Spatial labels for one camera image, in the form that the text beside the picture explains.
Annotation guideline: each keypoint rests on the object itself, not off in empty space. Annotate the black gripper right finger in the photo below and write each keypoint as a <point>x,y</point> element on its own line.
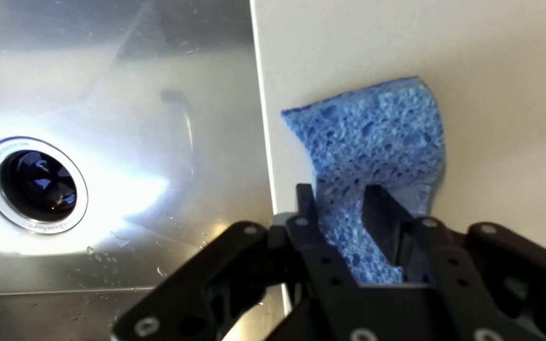
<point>468,284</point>

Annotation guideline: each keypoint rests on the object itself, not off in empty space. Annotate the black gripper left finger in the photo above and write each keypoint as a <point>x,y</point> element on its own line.
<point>322,290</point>

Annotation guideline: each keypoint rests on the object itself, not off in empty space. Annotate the blue sponge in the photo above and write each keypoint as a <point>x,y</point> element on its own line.
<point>374,133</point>

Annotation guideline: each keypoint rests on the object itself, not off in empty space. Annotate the stainless steel sink basin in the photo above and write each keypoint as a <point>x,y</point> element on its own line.
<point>159,95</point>

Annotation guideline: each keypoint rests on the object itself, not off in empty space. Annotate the round sink drain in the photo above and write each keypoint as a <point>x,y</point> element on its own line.
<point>36,184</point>

